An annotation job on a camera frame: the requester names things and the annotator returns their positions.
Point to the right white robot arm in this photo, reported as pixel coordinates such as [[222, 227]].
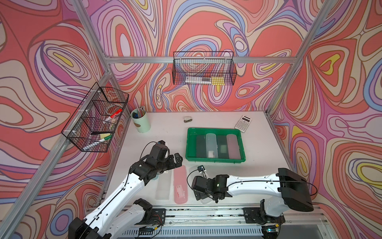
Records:
[[286, 190]]

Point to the red marker in basket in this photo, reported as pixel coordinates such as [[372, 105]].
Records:
[[113, 116]]

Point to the wire basket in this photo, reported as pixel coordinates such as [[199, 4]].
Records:
[[87, 124], [204, 64]]

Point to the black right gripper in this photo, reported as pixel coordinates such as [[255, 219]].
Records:
[[201, 195]]

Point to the green white marker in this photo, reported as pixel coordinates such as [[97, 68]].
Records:
[[97, 142]]

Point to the yellow box in basket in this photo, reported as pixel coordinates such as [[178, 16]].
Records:
[[218, 81]]

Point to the green pen cup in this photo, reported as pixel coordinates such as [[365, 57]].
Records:
[[140, 119]]

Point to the white translucent pencil case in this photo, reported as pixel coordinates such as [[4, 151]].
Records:
[[194, 173]]

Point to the pink pencil case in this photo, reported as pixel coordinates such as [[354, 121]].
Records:
[[180, 185]]

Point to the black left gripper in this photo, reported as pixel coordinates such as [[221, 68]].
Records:
[[172, 164]]

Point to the frosted white pencil case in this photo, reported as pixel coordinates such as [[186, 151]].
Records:
[[211, 145]]

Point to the clear box in basket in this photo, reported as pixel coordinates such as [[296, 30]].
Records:
[[198, 80]]

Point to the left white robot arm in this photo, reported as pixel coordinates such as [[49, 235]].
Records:
[[108, 221]]

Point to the green plastic storage tray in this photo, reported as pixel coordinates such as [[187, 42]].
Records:
[[191, 144]]

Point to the white scientific calculator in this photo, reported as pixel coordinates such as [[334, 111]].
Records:
[[243, 123]]

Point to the back wire basket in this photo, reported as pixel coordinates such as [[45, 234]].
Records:
[[204, 64]]

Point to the dark green translucent pencil case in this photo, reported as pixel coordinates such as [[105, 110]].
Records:
[[222, 147]]

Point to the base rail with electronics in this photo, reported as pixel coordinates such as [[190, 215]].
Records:
[[232, 222]]

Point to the grey-pink translucent pencil case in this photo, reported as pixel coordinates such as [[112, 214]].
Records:
[[233, 147]]

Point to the clear frosted pencil case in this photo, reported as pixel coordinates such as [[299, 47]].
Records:
[[163, 186]]

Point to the left wire basket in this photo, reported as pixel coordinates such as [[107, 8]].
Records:
[[87, 124]]

